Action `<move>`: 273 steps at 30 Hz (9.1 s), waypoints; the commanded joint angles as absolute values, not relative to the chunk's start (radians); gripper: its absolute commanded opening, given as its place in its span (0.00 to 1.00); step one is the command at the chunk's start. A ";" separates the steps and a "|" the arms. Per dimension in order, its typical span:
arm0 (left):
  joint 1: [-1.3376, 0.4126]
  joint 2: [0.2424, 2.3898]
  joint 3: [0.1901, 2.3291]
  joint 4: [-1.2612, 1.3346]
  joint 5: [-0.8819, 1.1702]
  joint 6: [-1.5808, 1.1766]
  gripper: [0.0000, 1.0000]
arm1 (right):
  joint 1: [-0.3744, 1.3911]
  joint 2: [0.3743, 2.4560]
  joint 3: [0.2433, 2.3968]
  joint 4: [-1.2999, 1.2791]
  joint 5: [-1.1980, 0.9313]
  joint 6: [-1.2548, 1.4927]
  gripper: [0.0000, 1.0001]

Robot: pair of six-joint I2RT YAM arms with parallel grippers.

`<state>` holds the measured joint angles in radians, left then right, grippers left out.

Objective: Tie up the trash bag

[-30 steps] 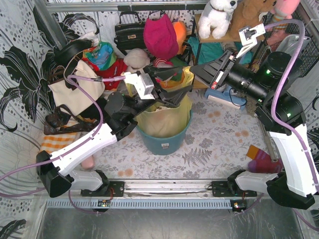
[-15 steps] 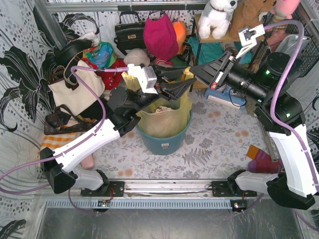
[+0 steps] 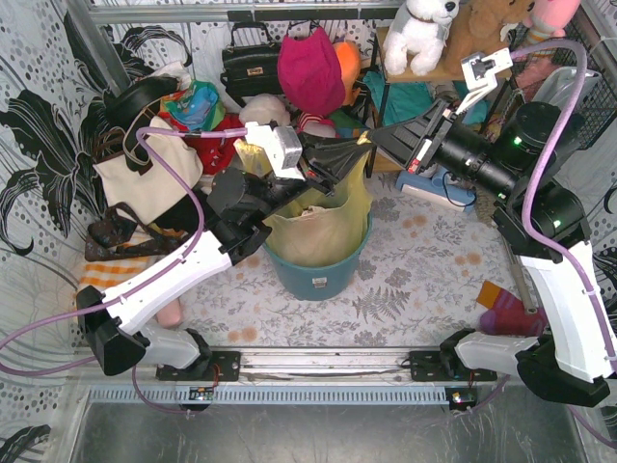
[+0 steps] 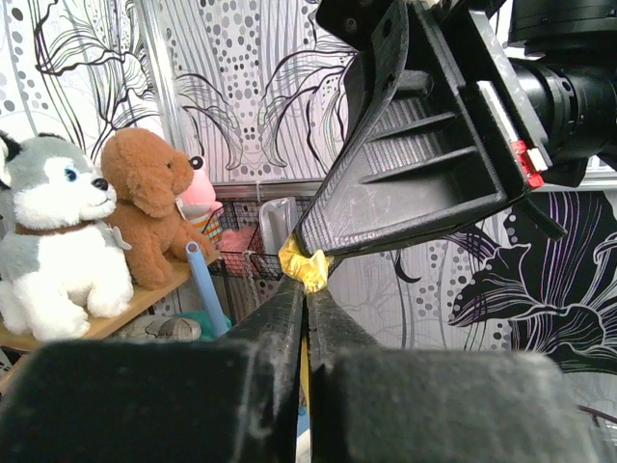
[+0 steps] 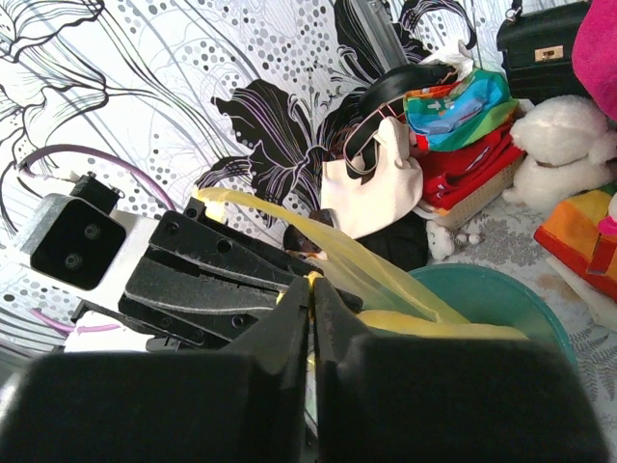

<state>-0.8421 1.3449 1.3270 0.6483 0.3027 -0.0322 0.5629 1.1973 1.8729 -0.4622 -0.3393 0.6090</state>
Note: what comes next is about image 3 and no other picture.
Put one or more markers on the black wire basket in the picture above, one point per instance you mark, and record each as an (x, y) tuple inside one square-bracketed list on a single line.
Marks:
[(597, 106)]

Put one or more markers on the black hat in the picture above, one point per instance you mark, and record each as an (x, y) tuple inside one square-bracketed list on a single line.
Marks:
[(122, 110)]

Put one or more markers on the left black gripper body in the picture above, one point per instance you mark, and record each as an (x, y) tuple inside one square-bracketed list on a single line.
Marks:
[(311, 174)]

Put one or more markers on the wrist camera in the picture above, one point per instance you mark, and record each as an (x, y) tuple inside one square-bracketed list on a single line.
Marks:
[(282, 147), (480, 72)]

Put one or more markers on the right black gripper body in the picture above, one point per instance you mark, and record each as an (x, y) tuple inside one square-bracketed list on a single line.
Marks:
[(429, 140)]

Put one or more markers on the teal folded cloth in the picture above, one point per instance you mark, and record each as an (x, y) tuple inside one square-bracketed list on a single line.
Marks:
[(408, 100)]

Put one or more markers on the magenta cloth bag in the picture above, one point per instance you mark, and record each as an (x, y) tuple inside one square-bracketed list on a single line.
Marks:
[(309, 73)]

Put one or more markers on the floral table mat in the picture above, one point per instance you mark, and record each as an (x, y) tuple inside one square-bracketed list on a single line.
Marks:
[(417, 282)]

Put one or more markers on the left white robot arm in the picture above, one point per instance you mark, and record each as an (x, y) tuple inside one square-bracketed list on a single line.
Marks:
[(115, 321)]

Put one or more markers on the rainbow striped cloth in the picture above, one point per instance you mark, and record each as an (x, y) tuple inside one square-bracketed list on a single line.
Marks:
[(346, 126)]

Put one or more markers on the teal trash bin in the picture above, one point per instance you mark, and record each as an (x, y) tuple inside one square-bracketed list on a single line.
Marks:
[(318, 283)]

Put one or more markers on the black handbag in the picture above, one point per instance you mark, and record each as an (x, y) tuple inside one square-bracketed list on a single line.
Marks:
[(251, 70)]

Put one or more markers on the brown teddy bear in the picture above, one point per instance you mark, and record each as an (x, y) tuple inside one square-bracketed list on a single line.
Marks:
[(478, 26)]

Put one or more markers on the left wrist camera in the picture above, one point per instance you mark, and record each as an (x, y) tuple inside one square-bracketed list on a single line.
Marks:
[(282, 147)]

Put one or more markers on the white dog plush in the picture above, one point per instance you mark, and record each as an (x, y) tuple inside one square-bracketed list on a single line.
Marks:
[(417, 36)]

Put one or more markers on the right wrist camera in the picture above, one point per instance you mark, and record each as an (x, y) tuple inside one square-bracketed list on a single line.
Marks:
[(480, 72)]

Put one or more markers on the purple orange sock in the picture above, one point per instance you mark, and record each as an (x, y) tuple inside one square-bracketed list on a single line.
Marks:
[(506, 315)]

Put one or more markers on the pink plush toy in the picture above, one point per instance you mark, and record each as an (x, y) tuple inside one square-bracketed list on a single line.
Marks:
[(546, 21)]

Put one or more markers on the orange plush toy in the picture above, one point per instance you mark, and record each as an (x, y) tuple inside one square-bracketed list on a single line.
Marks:
[(349, 58)]

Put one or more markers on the metal base rail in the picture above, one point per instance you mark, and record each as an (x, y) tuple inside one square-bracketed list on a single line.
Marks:
[(315, 376)]

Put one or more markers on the red cloth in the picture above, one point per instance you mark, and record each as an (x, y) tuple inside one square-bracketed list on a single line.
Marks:
[(216, 154)]

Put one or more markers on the blue lint roller mop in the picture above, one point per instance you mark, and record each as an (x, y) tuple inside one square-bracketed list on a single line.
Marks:
[(439, 188)]

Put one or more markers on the yellow trash bag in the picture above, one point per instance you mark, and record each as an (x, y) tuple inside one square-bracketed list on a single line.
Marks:
[(317, 230)]

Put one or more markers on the silver pouch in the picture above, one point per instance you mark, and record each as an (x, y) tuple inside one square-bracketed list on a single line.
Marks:
[(557, 88)]

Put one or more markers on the orange checkered towel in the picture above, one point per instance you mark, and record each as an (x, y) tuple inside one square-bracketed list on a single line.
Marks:
[(105, 274)]

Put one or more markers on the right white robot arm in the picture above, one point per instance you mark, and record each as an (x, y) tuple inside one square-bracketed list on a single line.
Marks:
[(546, 228)]

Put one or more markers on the white sheep plush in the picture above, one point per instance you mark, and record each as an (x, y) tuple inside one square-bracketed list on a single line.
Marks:
[(263, 109)]

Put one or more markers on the pink white doll plush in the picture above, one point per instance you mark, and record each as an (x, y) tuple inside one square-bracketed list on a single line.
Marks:
[(316, 125)]

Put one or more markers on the colourful scarf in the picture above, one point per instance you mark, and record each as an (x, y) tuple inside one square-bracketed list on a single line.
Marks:
[(198, 108)]

